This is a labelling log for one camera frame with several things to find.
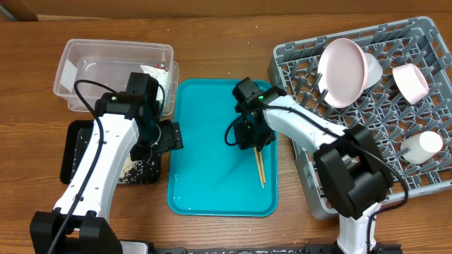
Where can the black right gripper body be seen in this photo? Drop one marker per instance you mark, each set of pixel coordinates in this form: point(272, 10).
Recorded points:
point(255, 130)

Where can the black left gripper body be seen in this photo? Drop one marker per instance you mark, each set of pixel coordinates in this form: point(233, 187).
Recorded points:
point(169, 137)

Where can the white napkin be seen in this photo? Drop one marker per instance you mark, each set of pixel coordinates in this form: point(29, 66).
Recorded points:
point(162, 76)

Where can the red silver foil wrapper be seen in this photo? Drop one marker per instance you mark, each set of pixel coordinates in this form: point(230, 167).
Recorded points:
point(161, 66)

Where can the white round plate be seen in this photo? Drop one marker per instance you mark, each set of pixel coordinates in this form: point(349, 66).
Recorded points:
point(344, 72)

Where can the bowl with rice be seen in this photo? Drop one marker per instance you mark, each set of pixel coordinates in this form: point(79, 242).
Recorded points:
point(375, 70)

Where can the white paper cup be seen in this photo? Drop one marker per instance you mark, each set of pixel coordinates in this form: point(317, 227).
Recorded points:
point(422, 147)

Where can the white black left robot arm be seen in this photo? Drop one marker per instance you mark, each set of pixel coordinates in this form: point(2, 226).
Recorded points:
point(79, 221)

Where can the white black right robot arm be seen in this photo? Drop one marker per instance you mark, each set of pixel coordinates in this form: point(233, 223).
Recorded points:
point(353, 175)

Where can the spilled rice pile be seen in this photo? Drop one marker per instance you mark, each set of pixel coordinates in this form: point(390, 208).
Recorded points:
point(145, 171)

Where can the teal plastic tray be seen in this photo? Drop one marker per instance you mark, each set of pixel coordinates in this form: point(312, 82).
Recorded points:
point(206, 176)

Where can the black plastic tray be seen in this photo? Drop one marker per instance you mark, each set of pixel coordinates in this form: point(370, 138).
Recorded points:
point(78, 136)

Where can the clear plastic bin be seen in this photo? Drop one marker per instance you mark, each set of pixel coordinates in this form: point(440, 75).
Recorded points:
point(110, 63)

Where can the grey plastic dish rack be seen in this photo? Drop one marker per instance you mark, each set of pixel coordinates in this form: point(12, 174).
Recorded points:
point(381, 108)

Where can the black rail at table edge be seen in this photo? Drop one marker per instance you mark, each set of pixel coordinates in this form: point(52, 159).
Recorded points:
point(307, 249)

